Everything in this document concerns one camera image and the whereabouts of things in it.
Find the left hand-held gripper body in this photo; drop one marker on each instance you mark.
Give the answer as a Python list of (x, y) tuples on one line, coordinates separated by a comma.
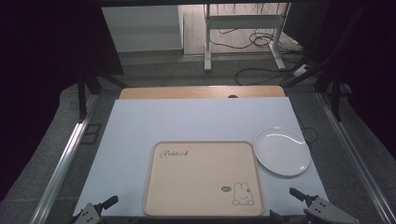
[(88, 215)]

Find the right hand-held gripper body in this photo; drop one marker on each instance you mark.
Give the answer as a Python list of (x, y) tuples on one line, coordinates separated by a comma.
[(328, 212)]

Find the white round plate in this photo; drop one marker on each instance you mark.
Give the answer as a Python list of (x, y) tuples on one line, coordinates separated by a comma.
[(281, 152)]

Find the black floor plate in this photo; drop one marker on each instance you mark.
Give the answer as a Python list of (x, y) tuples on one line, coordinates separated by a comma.
[(91, 133)]

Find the beige rabbit print tray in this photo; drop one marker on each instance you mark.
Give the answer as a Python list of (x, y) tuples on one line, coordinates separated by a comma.
[(199, 180)]

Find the white table mat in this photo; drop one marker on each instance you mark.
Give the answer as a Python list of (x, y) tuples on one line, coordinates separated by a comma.
[(174, 121)]

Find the black stand legs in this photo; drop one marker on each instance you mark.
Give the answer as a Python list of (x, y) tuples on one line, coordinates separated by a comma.
[(82, 99), (335, 96)]

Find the white power strip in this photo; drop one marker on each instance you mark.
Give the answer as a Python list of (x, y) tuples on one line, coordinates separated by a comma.
[(300, 70)]

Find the wooden table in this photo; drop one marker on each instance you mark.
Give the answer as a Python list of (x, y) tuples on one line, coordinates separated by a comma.
[(186, 92)]

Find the black curtain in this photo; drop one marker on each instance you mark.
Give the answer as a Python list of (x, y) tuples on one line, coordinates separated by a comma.
[(40, 77), (367, 62)]

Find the white cabinet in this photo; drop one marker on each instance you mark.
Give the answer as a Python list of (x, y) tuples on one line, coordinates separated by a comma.
[(141, 28)]

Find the aluminium frame rail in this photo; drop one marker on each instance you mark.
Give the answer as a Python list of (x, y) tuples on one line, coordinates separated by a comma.
[(355, 161), (62, 161)]

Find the white metal desk frame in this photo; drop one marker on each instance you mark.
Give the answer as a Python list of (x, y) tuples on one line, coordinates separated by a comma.
[(244, 21)]

